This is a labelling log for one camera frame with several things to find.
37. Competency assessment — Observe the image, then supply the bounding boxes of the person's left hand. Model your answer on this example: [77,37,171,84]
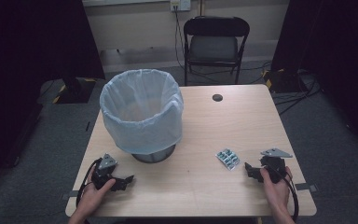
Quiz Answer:
[75,178,117,217]

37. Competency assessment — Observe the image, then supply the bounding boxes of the grey tape strip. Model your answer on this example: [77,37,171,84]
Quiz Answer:
[294,182,319,193]
[60,189,80,201]

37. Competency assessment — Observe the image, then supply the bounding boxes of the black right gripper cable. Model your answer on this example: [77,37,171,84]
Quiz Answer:
[268,163,300,223]

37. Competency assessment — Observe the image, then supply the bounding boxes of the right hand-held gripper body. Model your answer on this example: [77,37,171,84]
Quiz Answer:
[259,147,294,184]

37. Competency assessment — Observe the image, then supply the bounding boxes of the white wall socket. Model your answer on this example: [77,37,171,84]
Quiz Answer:
[169,0,192,13]

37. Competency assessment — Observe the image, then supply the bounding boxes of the dark mesh trash bin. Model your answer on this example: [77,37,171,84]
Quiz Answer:
[131,144,177,164]

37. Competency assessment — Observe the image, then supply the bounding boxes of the black floor cables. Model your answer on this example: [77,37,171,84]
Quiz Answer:
[188,60,323,117]

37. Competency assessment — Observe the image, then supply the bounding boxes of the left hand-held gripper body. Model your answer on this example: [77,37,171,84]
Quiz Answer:
[90,152,119,191]

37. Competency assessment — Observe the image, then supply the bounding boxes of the person's right hand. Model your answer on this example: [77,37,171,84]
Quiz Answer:
[259,165,294,216]

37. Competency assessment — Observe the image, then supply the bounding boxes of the stand base with hazard tape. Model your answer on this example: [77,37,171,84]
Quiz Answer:
[36,77,98,105]
[261,67,310,94]

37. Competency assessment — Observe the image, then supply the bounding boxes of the trash bin with white liner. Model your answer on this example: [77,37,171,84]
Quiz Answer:
[99,68,185,156]

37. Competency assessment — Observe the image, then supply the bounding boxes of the dark curtain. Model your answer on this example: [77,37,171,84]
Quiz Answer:
[270,0,358,151]

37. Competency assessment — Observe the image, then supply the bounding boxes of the black folding chair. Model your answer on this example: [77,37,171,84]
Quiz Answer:
[183,15,251,87]

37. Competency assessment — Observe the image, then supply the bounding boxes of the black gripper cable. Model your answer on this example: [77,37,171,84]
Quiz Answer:
[268,163,300,223]
[76,158,103,207]

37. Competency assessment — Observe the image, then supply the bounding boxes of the green pill blister pack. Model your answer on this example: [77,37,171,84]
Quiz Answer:
[214,147,241,172]

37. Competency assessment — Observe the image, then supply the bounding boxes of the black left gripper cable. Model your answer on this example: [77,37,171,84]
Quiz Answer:
[76,158,103,207]

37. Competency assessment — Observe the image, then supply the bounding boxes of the black wall power cable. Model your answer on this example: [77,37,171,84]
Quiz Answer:
[172,5,188,72]

